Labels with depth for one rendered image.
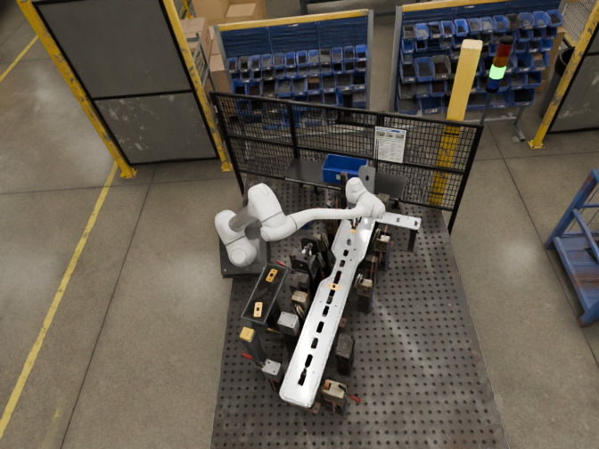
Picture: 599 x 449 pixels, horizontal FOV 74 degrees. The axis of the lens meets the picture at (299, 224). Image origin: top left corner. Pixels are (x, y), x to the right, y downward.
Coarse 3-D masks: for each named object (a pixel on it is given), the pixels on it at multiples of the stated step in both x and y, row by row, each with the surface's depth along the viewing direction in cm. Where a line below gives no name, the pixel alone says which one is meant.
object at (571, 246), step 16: (592, 176) 288; (576, 208) 313; (560, 224) 333; (560, 240) 342; (576, 240) 342; (592, 240) 294; (560, 256) 335; (576, 256) 332; (592, 256) 325; (576, 272) 323; (592, 272) 322; (576, 288) 314; (592, 288) 314; (592, 304) 305; (592, 320) 302
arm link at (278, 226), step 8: (272, 216) 211; (280, 216) 212; (288, 216) 218; (264, 224) 213; (272, 224) 211; (280, 224) 212; (288, 224) 214; (264, 232) 211; (272, 232) 210; (280, 232) 212; (288, 232) 215; (272, 240) 212
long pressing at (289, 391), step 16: (368, 224) 271; (336, 240) 266; (352, 240) 264; (368, 240) 263; (336, 256) 257; (352, 256) 256; (336, 272) 250; (352, 272) 249; (320, 288) 244; (320, 304) 238; (336, 304) 237; (320, 320) 231; (336, 320) 230; (304, 336) 226; (320, 336) 225; (304, 352) 220; (320, 352) 219; (288, 368) 215; (320, 368) 214; (288, 384) 210; (304, 384) 210; (288, 400) 206; (304, 400) 205
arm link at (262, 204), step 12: (252, 192) 212; (264, 192) 212; (252, 204) 213; (264, 204) 210; (276, 204) 213; (216, 216) 266; (228, 216) 259; (240, 216) 237; (252, 216) 226; (264, 216) 211; (216, 228) 268; (228, 228) 256; (240, 228) 249; (228, 240) 263
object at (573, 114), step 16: (592, 16) 331; (592, 32) 340; (576, 48) 355; (592, 48) 354; (576, 64) 363; (592, 64) 366; (576, 80) 379; (592, 80) 379; (560, 96) 389; (576, 96) 393; (592, 96) 394; (560, 112) 408; (576, 112) 408; (592, 112) 409; (544, 128) 420; (560, 128) 424; (576, 128) 424; (592, 128) 423
